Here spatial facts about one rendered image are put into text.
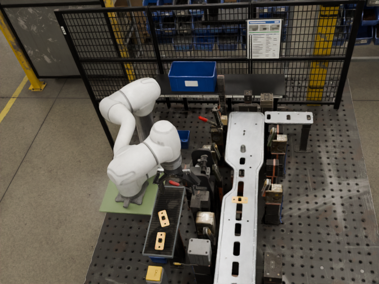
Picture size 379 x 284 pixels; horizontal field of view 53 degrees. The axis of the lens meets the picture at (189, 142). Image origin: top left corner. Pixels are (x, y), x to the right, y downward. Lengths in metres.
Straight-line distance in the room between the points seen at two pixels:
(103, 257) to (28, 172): 1.82
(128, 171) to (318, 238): 1.31
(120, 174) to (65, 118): 3.01
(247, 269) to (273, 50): 1.40
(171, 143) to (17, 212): 2.54
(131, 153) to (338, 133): 1.76
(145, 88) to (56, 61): 2.68
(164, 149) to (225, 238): 0.72
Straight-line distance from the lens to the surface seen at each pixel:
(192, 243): 1.79
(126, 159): 1.33
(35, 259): 3.38
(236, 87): 2.57
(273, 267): 1.83
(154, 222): 1.82
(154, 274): 1.71
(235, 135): 2.30
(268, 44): 2.54
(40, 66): 4.63
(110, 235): 2.39
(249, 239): 1.91
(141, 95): 1.87
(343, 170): 2.58
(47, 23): 4.20
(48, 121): 4.36
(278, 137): 2.23
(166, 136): 1.33
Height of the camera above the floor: 2.71
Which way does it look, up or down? 48 degrees down
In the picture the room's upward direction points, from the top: 10 degrees counter-clockwise
